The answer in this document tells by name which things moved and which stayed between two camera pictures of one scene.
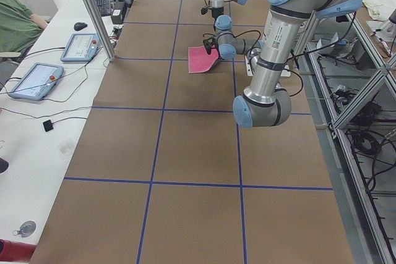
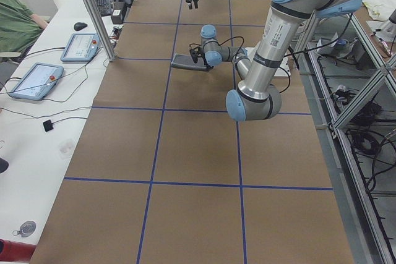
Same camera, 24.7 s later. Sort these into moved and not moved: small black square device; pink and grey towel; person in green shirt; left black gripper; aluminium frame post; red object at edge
Moved: left black gripper; pink and grey towel
Not moved: red object at edge; small black square device; aluminium frame post; person in green shirt
